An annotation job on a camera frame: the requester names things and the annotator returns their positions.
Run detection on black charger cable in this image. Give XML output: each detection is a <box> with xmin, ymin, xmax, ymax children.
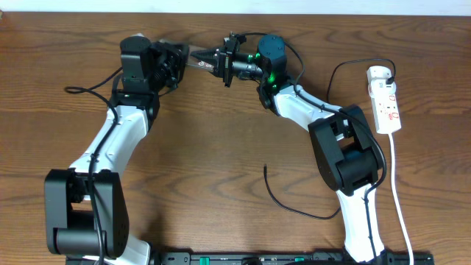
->
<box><xmin>263</xmin><ymin>57</ymin><xmax>397</xmax><ymax>221</ymax></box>

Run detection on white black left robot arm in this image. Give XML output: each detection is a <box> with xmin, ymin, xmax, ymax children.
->
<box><xmin>44</xmin><ymin>35</ymin><xmax>189</xmax><ymax>264</ymax></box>

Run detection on white power strip cord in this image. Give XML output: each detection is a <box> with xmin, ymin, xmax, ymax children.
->
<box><xmin>387</xmin><ymin>132</ymin><xmax>415</xmax><ymax>265</ymax></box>

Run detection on Samsung Galaxy smartphone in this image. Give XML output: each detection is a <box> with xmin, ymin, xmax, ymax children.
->
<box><xmin>187</xmin><ymin>45</ymin><xmax>213</xmax><ymax>71</ymax></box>

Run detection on white power strip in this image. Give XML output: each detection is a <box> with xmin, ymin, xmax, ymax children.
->
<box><xmin>366</xmin><ymin>66</ymin><xmax>401</xmax><ymax>135</ymax></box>

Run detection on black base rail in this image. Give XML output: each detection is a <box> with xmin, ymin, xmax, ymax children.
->
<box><xmin>158</xmin><ymin>250</ymin><xmax>435</xmax><ymax>265</ymax></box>

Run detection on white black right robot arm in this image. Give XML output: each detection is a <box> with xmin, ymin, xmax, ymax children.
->
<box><xmin>191</xmin><ymin>33</ymin><xmax>387</xmax><ymax>264</ymax></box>

